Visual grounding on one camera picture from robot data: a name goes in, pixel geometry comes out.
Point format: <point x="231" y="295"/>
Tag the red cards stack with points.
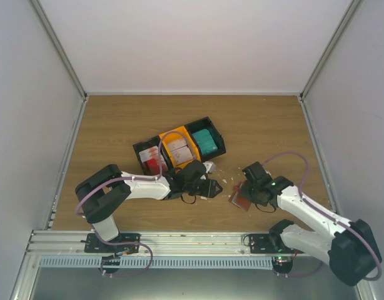
<point x="150" y="161"/>

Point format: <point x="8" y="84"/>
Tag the aluminium front rail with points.
<point x="162" y="243"/>

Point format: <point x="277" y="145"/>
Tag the black bin with green cards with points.
<point x="206" y="123"/>

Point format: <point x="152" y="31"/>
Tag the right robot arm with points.
<point x="347" y="247"/>

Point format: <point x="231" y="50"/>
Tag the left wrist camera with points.
<point x="210" y="167"/>

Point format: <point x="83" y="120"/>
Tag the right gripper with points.
<point x="245" y="189"/>

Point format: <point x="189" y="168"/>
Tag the yellow plastic bin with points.
<point x="181" y="132"/>

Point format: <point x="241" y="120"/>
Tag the white cards stack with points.
<point x="180" y="151"/>

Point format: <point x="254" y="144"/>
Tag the grey slotted cable duct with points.
<point x="160" y="262"/>

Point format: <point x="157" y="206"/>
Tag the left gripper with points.
<point x="209" y="190"/>

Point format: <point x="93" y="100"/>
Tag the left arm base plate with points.
<point x="124" y="243"/>

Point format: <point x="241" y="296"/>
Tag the green cards stack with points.
<point x="205" y="141"/>

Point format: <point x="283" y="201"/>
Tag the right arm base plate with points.
<point x="259" y="243"/>

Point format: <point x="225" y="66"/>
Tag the black bin with red cards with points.
<point x="154" y="141"/>

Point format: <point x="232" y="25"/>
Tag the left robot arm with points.
<point x="102" y="193"/>

